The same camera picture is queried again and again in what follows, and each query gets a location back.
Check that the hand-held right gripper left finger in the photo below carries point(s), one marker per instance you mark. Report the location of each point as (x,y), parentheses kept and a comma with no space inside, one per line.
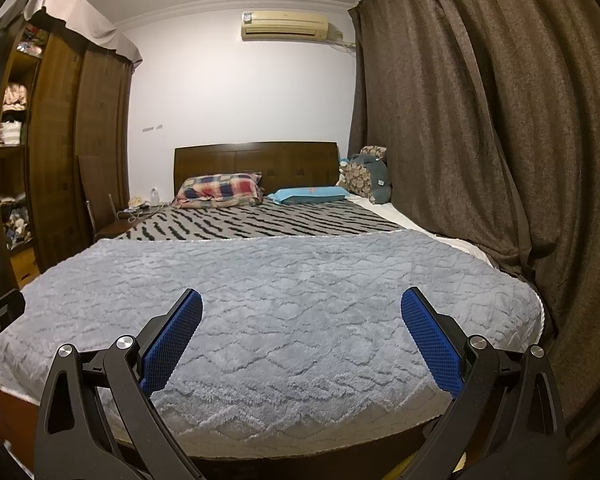
(172,345)

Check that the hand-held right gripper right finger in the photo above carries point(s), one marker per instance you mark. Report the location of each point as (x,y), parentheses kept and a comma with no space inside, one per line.
(432,345)

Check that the cluttered shelf items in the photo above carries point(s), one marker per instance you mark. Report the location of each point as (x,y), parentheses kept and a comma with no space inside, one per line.
(15,225)

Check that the white bed sheet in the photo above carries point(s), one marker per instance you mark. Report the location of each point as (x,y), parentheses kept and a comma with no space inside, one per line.
(430,230)

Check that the wooden nightstand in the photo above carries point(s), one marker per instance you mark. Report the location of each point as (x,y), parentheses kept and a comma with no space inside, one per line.
(110,230)

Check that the grey fluffy blanket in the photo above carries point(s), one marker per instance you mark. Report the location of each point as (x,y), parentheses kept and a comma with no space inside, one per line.
(300,300)

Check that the dark leaning board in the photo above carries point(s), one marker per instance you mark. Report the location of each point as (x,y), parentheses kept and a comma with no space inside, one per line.
(86,195)

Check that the black striped grey blanket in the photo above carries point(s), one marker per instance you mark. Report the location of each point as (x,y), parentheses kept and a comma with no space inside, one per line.
(280,222)

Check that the plaid pillow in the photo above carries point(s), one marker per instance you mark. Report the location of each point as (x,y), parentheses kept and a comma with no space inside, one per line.
(220,189)

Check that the grey blue plush toy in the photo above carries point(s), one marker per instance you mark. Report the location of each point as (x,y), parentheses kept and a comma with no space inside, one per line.
(377,182)

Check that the wooden wardrobe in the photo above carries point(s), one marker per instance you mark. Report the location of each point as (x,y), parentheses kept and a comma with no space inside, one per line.
(60,150)

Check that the brown patterned plush toy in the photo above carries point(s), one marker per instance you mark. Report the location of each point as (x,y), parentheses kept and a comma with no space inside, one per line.
(357,177)

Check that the blue pillow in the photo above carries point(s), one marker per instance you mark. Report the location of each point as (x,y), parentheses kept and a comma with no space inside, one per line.
(307,194)

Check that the wooden headboard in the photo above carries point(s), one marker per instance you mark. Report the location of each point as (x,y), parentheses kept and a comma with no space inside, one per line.
(255,160)

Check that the folded clothes on shelf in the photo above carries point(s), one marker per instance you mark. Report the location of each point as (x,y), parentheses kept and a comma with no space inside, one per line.
(14,115)

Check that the brown curtain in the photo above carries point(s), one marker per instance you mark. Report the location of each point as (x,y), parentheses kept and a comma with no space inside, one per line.
(480,135)

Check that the grey cloth over wardrobe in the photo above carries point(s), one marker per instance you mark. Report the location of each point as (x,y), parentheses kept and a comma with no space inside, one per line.
(80,15)

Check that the beige air conditioner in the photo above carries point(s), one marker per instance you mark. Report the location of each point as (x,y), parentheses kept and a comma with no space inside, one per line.
(285,25)

